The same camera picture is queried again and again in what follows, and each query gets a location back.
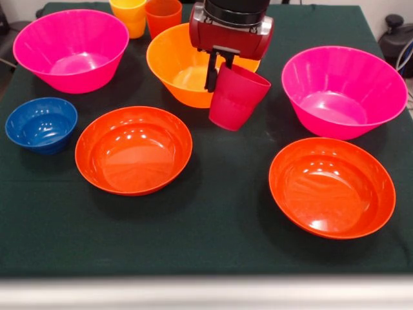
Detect red-orange plastic cup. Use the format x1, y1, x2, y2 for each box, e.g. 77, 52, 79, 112
145, 0, 183, 40

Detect crimson plastic cup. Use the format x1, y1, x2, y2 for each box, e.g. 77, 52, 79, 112
208, 61, 272, 132

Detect grey hose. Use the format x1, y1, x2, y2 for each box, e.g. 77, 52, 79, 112
396, 38, 413, 74

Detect black pedestal foot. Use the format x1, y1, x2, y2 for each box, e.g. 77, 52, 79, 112
378, 14, 413, 69
0, 6, 33, 68

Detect blue small bowl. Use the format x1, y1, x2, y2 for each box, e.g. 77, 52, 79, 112
5, 97, 79, 155

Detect dark green tablecloth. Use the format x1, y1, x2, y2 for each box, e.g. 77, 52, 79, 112
0, 1, 413, 278

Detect orange large bowl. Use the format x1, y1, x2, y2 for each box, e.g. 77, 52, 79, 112
146, 22, 261, 109

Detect pink large bowl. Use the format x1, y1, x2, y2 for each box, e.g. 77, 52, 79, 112
12, 8, 130, 94
281, 45, 409, 141

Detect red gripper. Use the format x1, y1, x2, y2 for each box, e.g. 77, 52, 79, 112
188, 5, 275, 94

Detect yellow plastic cup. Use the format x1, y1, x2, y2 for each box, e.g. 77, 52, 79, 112
108, 0, 148, 39

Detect red shallow bowl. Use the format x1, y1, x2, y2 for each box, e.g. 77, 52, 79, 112
268, 137, 397, 240
74, 105, 194, 197

